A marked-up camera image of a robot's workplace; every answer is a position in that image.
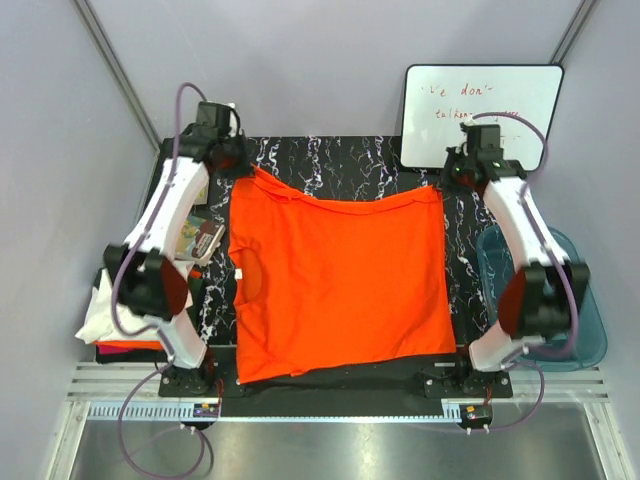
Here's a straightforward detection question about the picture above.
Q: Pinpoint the orange t shirt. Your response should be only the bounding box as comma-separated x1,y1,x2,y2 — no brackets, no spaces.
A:
229,169,456,384
95,340,164,351

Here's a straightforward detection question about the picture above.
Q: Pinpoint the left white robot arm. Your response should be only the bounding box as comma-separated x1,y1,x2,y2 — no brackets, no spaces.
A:
103,101,250,396

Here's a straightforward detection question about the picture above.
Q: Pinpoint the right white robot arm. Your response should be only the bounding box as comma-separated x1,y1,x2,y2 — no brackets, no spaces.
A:
440,118,590,397

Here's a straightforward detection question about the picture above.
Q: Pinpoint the green treehouse book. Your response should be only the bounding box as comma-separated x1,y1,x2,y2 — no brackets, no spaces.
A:
194,182,209,205

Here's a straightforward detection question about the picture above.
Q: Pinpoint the white dry erase board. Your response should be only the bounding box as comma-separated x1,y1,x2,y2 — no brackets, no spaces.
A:
400,64,564,172

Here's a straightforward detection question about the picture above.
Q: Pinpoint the yellow small book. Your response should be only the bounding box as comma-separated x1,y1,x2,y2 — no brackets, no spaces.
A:
175,215,226,266

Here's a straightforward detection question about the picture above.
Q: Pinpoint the black marbled table mat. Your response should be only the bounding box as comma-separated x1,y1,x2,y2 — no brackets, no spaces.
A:
192,136,495,346

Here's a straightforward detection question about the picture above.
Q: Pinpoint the orange folded t shirt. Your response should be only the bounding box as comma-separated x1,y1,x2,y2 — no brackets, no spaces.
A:
95,340,164,351

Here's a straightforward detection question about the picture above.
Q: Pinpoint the white folded t shirt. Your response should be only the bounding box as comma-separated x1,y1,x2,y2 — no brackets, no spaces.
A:
74,267,195,346

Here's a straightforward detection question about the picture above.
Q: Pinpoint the dark folded t shirt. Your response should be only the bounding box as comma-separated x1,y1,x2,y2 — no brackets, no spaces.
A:
91,264,205,368

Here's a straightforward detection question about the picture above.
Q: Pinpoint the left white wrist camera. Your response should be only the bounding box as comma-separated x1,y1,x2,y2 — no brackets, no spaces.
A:
222,103,242,137

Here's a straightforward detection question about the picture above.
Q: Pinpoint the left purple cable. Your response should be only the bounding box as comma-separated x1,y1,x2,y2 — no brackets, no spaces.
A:
109,81,216,476

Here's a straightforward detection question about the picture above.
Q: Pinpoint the purple cable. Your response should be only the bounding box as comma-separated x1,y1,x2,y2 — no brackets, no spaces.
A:
109,81,216,476
464,111,584,436

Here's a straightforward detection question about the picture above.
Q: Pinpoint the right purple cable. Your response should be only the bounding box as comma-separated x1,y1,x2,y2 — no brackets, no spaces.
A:
464,111,584,436

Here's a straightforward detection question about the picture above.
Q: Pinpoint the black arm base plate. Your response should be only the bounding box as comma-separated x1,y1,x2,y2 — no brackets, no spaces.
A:
159,345,513,399

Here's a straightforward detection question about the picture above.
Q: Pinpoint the grey cable duct rail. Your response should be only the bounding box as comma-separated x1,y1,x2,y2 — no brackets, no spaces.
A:
87,401,220,422

